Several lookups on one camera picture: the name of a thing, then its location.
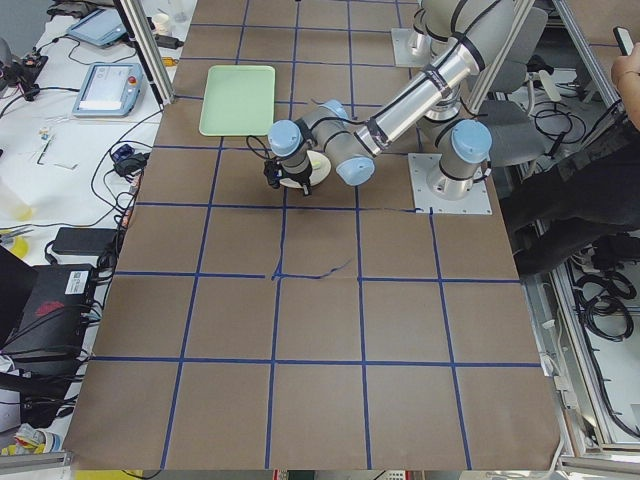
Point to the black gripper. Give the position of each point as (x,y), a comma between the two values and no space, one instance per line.
(299,178)

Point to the white round plate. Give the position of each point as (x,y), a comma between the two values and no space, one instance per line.
(321,168)

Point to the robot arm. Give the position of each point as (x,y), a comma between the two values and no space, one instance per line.
(470,35)

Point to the light green tray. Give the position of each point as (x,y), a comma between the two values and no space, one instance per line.
(238,100)

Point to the gold metal cylinder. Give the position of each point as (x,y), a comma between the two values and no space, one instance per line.
(170,62)

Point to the black power adapter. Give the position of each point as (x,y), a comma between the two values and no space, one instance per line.
(169,42)

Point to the grey office chair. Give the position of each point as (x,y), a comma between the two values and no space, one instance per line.
(515,139)

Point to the teach pendant near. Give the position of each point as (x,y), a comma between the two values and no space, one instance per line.
(109,90)

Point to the teach pendant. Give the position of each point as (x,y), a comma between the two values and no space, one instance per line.
(109,90)
(101,28)

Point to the black power brick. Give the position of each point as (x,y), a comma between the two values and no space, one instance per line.
(83,241)

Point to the teach pendant far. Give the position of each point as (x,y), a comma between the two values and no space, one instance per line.
(101,28)

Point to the person in black clothes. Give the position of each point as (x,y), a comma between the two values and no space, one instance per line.
(591,193)

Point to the black computer box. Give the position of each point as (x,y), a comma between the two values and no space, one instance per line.
(44,309)

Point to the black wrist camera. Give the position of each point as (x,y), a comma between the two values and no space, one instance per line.
(272,172)

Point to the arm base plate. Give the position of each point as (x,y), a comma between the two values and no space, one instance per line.
(411,49)
(434,192)

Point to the aluminium frame post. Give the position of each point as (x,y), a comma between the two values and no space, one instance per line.
(137,26)

